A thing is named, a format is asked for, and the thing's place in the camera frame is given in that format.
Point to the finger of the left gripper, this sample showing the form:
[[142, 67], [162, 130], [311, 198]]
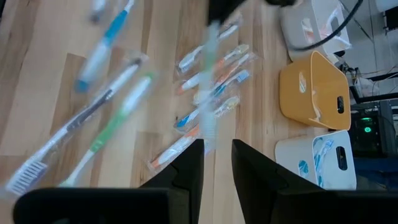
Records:
[[220, 9]]

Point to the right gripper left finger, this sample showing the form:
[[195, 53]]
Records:
[[186, 174]]

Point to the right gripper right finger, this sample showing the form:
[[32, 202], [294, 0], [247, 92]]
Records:
[[258, 180]]

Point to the blue toothbrush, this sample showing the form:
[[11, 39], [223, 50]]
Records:
[[188, 119], [323, 149], [99, 53], [303, 168]]

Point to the white plastic bin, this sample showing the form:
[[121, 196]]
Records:
[[289, 152], [292, 31]]

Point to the orange plastic bin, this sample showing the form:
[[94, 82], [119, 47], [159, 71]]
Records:
[[323, 81]]

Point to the black equipment box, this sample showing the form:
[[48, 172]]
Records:
[[379, 137]]

